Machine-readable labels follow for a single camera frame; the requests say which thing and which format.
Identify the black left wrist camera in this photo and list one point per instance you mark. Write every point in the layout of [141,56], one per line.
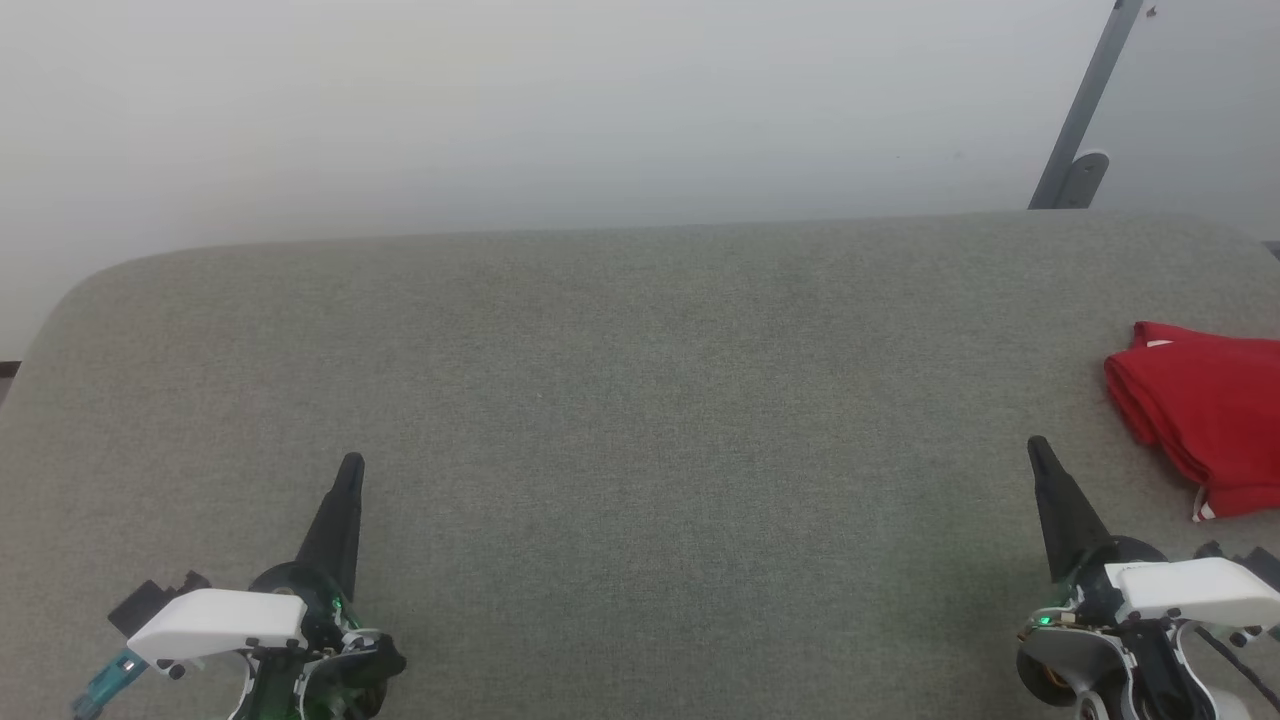
[150,597]

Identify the grey metal pole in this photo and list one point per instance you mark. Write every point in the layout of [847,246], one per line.
[1092,90]

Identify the grey metal pole bracket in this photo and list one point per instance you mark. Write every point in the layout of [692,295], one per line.
[1088,180]

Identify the grey fabric sofa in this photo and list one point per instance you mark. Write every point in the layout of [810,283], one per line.
[640,400]

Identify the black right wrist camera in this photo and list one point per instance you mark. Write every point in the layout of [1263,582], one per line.
[1262,565]

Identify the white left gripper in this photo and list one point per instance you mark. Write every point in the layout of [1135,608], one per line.
[220,620]

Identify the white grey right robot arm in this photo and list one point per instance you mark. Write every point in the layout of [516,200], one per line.
[1090,665]

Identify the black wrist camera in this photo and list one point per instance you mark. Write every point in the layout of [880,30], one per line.
[150,597]
[1262,565]

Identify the red and white jersey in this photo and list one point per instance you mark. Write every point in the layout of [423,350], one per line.
[1210,410]

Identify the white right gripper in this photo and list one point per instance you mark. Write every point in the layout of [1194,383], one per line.
[1190,590]

